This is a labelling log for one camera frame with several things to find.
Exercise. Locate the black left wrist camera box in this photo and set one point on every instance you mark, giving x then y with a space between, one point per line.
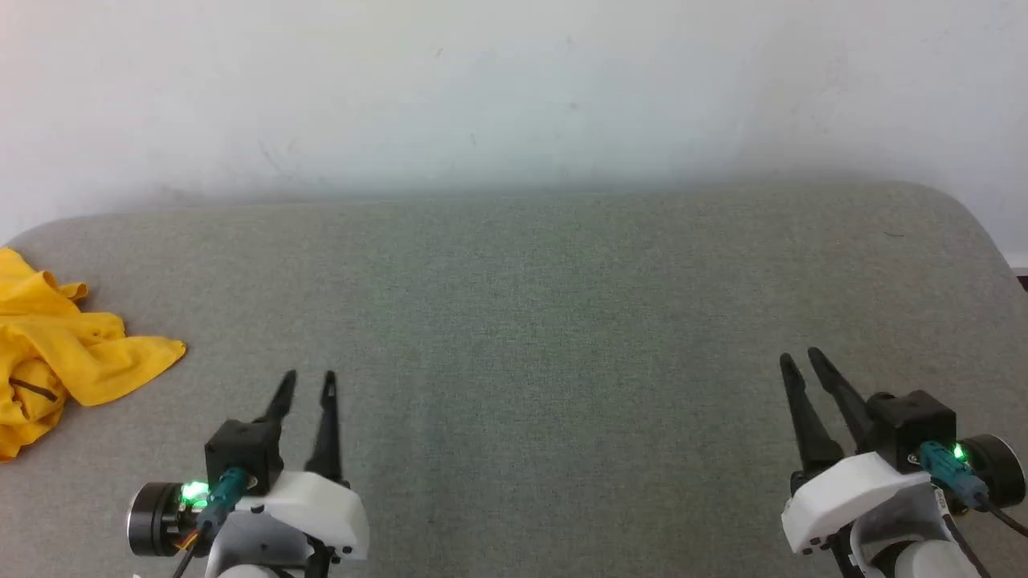
241 449

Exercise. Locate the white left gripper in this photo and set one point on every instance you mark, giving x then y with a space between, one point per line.
321 510

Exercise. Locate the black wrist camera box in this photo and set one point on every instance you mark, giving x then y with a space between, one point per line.
241 449
911 425

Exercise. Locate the yellow cartoon face shirt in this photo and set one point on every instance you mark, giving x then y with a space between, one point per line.
64 353

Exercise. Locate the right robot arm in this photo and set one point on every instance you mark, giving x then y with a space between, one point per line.
996 470

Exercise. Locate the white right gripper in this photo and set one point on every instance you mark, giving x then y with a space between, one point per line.
843 494

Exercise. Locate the grey fabric sofa cushion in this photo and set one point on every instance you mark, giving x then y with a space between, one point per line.
530 337

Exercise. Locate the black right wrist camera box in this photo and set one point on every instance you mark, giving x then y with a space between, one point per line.
911 425

